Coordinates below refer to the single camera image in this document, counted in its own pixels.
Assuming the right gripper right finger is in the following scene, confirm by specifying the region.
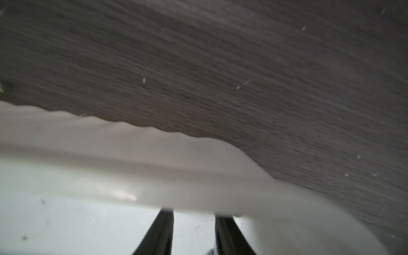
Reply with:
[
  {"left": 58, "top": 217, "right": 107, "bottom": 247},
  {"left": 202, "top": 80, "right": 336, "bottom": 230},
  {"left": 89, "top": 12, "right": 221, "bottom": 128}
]
[{"left": 215, "top": 216, "right": 256, "bottom": 255}]

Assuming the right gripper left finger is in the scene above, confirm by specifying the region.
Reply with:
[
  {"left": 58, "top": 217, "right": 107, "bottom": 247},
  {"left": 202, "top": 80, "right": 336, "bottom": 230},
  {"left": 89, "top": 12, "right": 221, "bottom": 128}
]
[{"left": 133, "top": 210, "right": 174, "bottom": 255}]

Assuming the white plastic storage tray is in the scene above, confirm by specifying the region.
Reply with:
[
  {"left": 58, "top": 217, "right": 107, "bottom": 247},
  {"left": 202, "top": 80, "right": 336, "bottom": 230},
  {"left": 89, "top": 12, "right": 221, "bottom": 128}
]
[{"left": 1, "top": 102, "right": 388, "bottom": 255}]

